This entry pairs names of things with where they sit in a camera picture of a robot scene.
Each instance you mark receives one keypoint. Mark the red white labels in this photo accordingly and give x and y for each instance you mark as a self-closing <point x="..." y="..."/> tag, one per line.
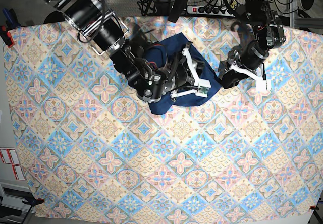
<point x="9" y="156"/>

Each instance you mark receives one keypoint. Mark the black round stand base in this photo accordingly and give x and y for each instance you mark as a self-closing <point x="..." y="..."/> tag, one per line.
<point x="54" y="17"/>

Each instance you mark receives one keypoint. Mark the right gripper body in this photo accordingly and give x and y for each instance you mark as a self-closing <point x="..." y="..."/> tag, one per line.
<point x="178" y="75"/>

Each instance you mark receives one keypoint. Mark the red black clamp top-left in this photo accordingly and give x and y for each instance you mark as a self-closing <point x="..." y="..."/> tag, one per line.
<point x="6" y="37"/>

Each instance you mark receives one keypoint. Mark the patterned tile tablecloth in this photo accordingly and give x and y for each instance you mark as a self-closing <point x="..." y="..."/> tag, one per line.
<point x="93" y="151"/>

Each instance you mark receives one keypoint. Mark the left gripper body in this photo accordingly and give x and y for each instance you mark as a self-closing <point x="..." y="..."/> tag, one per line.
<point x="251" y="57"/>

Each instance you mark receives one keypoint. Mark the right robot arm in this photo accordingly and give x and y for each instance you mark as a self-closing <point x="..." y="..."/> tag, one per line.
<point x="95" y="21"/>

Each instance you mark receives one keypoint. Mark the blue long-sleeve T-shirt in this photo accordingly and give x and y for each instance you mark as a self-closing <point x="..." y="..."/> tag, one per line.
<point x="166" y="49"/>

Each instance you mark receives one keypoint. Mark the white power strip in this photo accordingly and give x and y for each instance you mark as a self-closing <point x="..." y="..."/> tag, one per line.
<point x="210" y="10"/>

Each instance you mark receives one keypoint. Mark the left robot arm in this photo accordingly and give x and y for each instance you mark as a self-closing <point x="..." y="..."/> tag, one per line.
<point x="268" y="34"/>

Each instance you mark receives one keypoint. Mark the red clamp bottom-right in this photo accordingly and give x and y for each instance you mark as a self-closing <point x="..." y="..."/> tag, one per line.
<point x="316" y="208"/>

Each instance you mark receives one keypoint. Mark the blue clamp bottom-left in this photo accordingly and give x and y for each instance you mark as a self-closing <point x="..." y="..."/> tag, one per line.
<point x="32" y="201"/>

